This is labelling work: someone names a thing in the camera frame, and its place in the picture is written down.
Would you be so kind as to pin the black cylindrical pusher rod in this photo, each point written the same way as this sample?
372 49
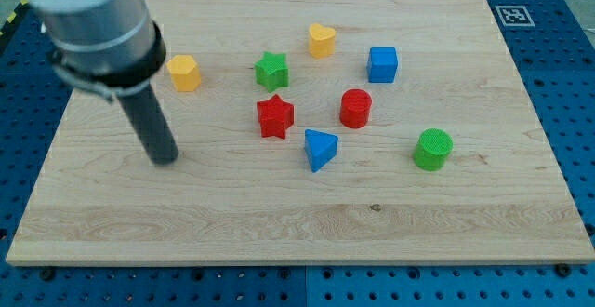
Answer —
145 115

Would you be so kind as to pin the blue triangle block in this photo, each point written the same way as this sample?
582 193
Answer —
320 148

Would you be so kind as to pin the blue cube block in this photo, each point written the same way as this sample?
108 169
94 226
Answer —
382 65

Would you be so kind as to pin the green star block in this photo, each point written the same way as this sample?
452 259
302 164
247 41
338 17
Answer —
272 71

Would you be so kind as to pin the green cylinder block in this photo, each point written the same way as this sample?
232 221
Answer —
433 147

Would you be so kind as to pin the yellow heart block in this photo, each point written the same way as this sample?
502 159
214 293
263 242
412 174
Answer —
322 40

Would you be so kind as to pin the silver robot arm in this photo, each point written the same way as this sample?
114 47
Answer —
112 49

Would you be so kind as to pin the wooden board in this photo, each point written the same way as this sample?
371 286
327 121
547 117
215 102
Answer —
235 198

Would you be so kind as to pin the red star block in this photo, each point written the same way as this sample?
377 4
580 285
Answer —
275 117

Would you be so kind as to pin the white fiducial marker tag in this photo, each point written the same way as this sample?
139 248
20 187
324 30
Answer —
514 16

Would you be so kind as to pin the red cylinder block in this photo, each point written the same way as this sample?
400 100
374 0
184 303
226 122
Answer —
355 108

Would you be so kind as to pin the yellow hexagon block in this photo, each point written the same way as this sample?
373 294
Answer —
184 72

